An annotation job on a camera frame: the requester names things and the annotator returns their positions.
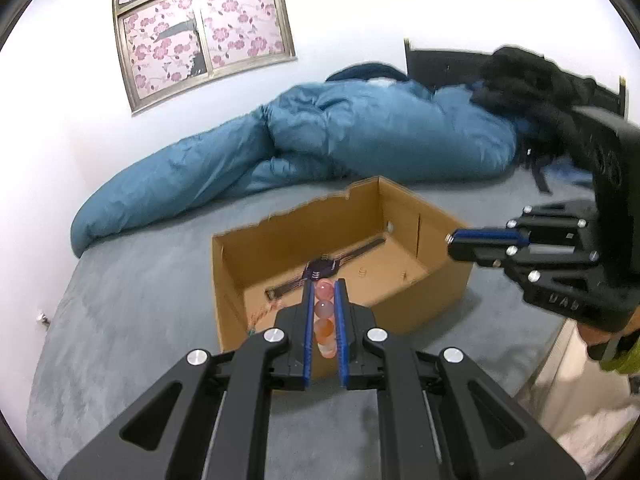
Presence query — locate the pink bead bracelet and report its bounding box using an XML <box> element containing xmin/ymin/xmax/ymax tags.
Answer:
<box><xmin>311</xmin><ymin>279</ymin><xmax>340</xmax><ymax>360</ymax></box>

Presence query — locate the person's right hand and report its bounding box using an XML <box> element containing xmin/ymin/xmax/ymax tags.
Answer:
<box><xmin>577</xmin><ymin>308</ymin><xmax>640</xmax><ymax>347</ymax></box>

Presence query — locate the brown cardboard box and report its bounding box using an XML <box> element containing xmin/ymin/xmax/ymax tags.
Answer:
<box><xmin>212</xmin><ymin>177</ymin><xmax>471</xmax><ymax>352</ymax></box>

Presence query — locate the black clothing pile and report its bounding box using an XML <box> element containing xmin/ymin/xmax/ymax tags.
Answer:
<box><xmin>471</xmin><ymin>47</ymin><xmax>597</xmax><ymax>169</ymax></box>

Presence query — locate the blue duvet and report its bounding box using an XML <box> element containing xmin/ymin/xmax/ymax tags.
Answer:
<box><xmin>70</xmin><ymin>79</ymin><xmax>516</xmax><ymax>256</ymax></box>

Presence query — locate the black headboard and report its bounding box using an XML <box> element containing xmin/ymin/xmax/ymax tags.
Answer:
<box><xmin>404</xmin><ymin>39</ymin><xmax>627</xmax><ymax>118</ymax></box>

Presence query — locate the window with floral film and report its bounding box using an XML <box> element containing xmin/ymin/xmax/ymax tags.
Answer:
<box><xmin>112</xmin><ymin>0</ymin><xmax>296</xmax><ymax>113</ymax></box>

